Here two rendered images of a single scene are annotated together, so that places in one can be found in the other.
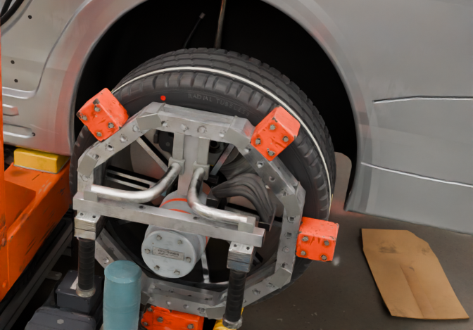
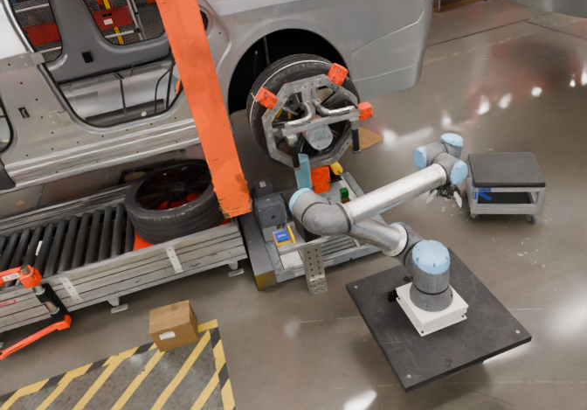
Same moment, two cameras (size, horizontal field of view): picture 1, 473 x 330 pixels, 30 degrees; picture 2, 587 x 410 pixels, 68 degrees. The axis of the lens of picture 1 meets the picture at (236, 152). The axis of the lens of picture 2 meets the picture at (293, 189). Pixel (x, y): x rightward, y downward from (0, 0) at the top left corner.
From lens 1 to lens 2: 0.97 m
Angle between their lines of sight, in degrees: 17
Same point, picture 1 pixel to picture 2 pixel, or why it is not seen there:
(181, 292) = (315, 160)
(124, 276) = (303, 158)
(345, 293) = not seen: hidden behind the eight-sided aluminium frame
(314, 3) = (317, 20)
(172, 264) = (323, 142)
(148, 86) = (278, 79)
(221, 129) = (319, 80)
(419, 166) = (374, 72)
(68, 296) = (262, 191)
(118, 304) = (305, 170)
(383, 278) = not seen: hidden behind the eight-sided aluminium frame
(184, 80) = (292, 70)
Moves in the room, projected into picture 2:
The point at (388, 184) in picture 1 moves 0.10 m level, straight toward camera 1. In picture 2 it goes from (365, 85) to (370, 90)
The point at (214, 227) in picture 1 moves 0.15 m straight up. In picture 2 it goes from (341, 116) to (338, 88)
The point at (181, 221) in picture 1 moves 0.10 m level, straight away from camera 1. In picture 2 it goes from (328, 120) to (318, 114)
